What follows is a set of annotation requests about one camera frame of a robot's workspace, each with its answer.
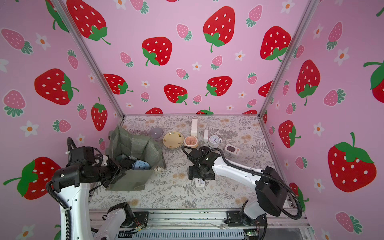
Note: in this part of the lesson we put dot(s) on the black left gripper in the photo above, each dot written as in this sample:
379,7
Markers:
117,169

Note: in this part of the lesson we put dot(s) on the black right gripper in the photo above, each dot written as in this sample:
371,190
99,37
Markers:
201,173

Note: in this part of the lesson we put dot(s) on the small white digital clock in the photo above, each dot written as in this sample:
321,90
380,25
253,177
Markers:
200,183

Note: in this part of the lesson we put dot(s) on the small black round clock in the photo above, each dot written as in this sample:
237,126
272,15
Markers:
204,149

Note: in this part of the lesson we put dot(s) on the light blue alarm clock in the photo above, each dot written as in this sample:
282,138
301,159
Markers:
141,165

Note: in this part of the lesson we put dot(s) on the olive green canvas bag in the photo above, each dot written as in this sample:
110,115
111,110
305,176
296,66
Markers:
126,148

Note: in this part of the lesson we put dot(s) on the white round alarm clock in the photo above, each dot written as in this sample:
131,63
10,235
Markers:
214,141

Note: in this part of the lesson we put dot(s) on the tall white rectangular clock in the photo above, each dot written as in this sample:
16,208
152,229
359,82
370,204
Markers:
194,127

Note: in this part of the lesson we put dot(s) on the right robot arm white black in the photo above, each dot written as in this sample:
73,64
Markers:
273,196

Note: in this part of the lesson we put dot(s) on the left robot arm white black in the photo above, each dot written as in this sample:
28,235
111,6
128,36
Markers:
70,187

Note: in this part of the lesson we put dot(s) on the peach round alarm clock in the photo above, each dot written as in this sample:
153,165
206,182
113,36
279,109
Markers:
191,141

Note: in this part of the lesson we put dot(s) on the yellow ceramic plate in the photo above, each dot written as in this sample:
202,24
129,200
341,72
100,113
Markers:
173,140

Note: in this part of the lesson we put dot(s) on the lavender grey bowl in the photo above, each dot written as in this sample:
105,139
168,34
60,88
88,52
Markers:
156,133

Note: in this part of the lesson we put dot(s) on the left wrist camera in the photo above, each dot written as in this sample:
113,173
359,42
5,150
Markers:
82,155

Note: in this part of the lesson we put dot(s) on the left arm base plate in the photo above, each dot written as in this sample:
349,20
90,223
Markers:
137,220

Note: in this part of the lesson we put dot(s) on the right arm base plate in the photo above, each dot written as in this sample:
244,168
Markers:
236,218

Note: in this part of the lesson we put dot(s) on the aluminium frame rail front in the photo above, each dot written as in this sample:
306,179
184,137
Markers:
180,219

